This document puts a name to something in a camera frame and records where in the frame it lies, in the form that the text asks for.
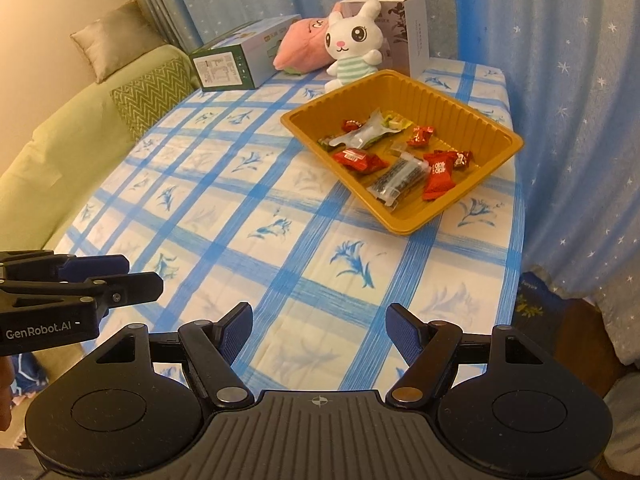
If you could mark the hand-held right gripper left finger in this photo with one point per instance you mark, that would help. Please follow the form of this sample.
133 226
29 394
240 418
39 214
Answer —
235 334

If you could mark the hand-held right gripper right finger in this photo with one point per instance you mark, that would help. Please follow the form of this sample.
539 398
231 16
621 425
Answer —
405 334

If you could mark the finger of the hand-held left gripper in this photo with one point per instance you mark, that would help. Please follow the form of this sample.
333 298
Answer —
135 287
95 266

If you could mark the clear packet of dark bar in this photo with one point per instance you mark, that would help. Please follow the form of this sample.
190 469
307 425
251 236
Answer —
397 180

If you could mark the tall red candy packet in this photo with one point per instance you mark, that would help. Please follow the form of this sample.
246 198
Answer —
439 175

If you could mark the wide red candy packet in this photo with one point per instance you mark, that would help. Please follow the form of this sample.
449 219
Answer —
360 161

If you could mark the dark red candy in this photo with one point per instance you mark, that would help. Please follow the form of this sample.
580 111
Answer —
464 159

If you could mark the small gold candy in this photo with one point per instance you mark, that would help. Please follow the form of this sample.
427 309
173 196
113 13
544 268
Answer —
397 148

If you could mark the small red candy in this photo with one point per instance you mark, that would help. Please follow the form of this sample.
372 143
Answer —
352 125
421 136

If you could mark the silver foil packet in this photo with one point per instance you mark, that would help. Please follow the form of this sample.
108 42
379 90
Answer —
362 134

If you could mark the green candy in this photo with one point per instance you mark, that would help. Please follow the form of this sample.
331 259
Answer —
397 123

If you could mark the yellow plastic tray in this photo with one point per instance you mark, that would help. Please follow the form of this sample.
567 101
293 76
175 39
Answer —
465 125

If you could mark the light green sofa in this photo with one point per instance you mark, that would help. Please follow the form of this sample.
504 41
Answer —
60 150

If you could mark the blue printed bag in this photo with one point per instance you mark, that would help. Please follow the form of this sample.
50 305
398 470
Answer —
545 305

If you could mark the green zigzag cushion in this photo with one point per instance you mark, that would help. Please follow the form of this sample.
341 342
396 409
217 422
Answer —
150 92

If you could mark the beige cushion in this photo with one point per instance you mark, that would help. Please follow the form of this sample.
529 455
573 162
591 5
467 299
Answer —
120 40

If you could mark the green and white cardboard box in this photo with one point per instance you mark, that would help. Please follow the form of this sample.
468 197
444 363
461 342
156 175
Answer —
225 67

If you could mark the blue star curtain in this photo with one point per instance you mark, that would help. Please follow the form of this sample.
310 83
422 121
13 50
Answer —
575 110

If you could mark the pink plush toy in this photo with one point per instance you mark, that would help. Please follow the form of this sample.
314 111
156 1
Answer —
300 45

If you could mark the white floral print box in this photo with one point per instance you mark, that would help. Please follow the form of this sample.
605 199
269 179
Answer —
417 35

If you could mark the white rabbit plush toy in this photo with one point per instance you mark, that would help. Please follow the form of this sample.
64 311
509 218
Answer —
352 35

